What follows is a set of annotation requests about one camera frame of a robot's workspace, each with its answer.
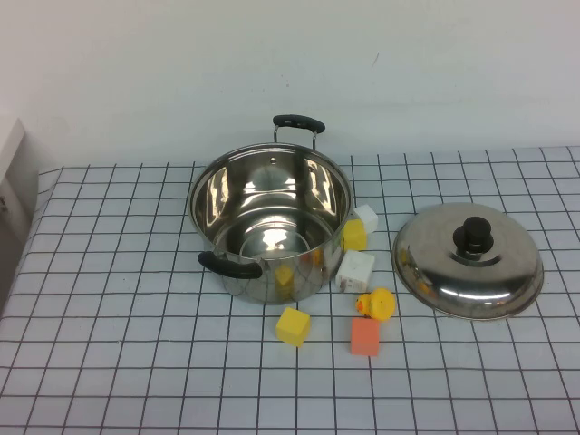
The stainless steel lid black knob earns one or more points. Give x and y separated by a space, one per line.
494 281

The yellow foam cube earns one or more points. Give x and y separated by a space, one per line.
293 327
354 236

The small white foam cube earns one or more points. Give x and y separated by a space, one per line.
368 218

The stained white foam cube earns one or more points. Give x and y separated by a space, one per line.
356 271

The yellow rubber duck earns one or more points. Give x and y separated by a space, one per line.
379 304

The orange foam block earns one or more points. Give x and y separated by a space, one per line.
365 337

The white black grid tablecloth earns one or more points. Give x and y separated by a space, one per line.
136 362

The white cabinet side panel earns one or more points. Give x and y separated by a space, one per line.
13 149

